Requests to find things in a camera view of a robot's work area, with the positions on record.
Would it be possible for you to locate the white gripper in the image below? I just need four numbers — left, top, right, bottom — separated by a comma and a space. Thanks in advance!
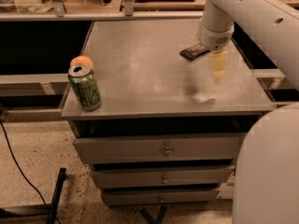
193, 21, 234, 81

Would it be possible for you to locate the black rxbar chocolate wrapper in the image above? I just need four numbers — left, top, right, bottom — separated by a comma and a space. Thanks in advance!
179, 44, 208, 61

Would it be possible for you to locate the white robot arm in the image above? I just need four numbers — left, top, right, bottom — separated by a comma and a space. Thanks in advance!
200, 0, 299, 224

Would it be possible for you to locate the green soda can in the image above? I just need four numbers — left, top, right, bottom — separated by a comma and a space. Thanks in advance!
68, 63, 101, 111

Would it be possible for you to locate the grey drawer cabinet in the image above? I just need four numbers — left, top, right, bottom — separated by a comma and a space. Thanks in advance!
63, 20, 273, 196

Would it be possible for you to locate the top grey drawer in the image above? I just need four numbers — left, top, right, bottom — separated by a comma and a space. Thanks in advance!
74, 133, 242, 164

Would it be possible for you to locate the grey drawer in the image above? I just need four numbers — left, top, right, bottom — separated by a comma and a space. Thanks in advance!
74, 133, 242, 164
91, 165, 233, 189
102, 189, 219, 206

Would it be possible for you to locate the orange fruit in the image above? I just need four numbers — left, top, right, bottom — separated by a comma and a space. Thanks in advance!
70, 56, 93, 68

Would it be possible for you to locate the cardboard box of snacks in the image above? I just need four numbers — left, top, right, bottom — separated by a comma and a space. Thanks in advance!
217, 176, 235, 200

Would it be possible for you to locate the middle grey drawer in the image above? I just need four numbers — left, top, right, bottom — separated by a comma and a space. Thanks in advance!
91, 165, 233, 189

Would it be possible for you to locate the bottom grey drawer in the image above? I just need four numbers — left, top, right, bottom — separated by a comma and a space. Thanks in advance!
102, 189, 219, 206

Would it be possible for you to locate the black metal stand leg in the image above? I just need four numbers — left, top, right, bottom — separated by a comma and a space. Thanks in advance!
0, 168, 67, 224

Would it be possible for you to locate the metal shelf rail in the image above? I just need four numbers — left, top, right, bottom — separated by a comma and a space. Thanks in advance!
0, 0, 206, 21

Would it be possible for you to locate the black floor cable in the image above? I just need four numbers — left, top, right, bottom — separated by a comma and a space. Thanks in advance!
0, 121, 62, 224

